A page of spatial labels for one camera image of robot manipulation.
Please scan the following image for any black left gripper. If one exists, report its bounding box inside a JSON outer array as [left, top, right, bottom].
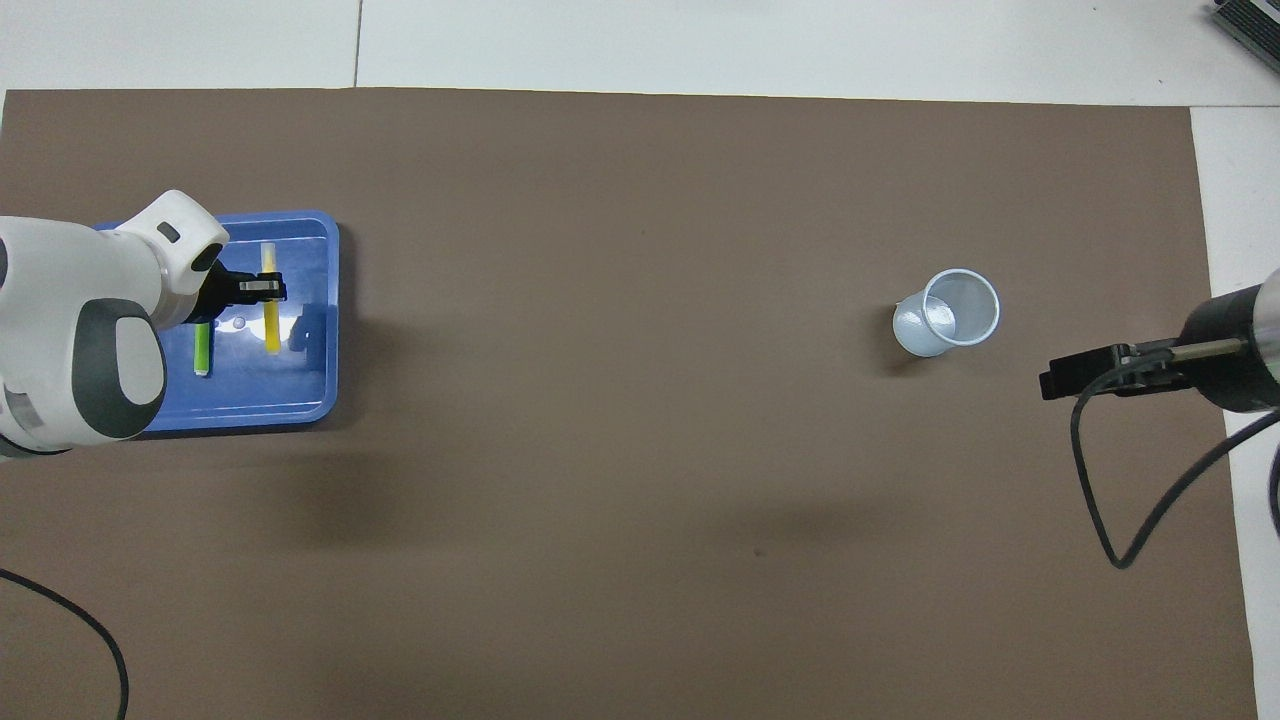
[[180, 262, 289, 327]]

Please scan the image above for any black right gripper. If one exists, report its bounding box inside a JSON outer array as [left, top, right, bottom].
[[1038, 284, 1280, 414]]

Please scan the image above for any yellow pen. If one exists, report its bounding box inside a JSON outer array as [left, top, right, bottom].
[[261, 242, 283, 355]]

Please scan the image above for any blue plastic tray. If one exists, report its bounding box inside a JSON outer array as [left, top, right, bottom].
[[92, 209, 341, 435]]

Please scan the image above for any translucent pale blue cup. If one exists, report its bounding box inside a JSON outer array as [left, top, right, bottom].
[[892, 267, 1001, 359]]

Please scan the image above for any grey laptop keyboard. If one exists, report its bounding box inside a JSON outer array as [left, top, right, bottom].
[[1208, 0, 1280, 63]]

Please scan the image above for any brown table mat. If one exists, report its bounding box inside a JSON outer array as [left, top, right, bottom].
[[0, 87, 1260, 720]]

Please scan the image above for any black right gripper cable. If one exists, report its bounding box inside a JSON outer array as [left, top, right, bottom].
[[1070, 340, 1280, 571]]

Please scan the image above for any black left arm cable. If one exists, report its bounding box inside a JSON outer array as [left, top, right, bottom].
[[0, 568, 132, 720]]

